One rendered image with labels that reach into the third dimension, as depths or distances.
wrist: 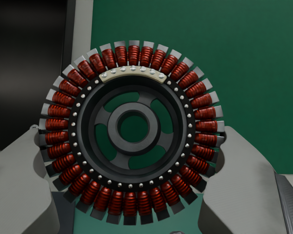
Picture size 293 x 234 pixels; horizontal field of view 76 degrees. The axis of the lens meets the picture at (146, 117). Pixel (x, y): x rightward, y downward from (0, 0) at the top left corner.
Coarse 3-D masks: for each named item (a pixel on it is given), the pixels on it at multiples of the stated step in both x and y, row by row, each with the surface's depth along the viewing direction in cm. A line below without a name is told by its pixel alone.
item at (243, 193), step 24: (240, 144) 10; (216, 168) 10; (240, 168) 8; (264, 168) 8; (216, 192) 7; (240, 192) 7; (264, 192) 7; (216, 216) 6; (240, 216) 6; (264, 216) 6
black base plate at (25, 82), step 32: (0, 0) 19; (32, 0) 19; (64, 0) 19; (0, 32) 19; (32, 32) 19; (64, 32) 19; (0, 64) 18; (32, 64) 18; (64, 64) 19; (0, 96) 18; (32, 96) 18; (0, 128) 17
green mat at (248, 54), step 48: (96, 0) 22; (144, 0) 22; (192, 0) 22; (240, 0) 22; (288, 0) 22; (96, 48) 21; (192, 48) 21; (240, 48) 21; (288, 48) 21; (240, 96) 20; (288, 96) 20; (288, 144) 19
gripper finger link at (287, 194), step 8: (280, 176) 8; (280, 184) 8; (288, 184) 8; (280, 192) 7; (288, 192) 7; (280, 200) 7; (288, 200) 7; (288, 208) 7; (288, 216) 6; (288, 224) 6; (288, 232) 6
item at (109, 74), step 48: (144, 48) 12; (48, 96) 12; (96, 96) 12; (144, 96) 14; (192, 96) 11; (48, 144) 11; (96, 144) 13; (144, 144) 12; (192, 144) 11; (96, 192) 10; (144, 192) 10; (192, 192) 11
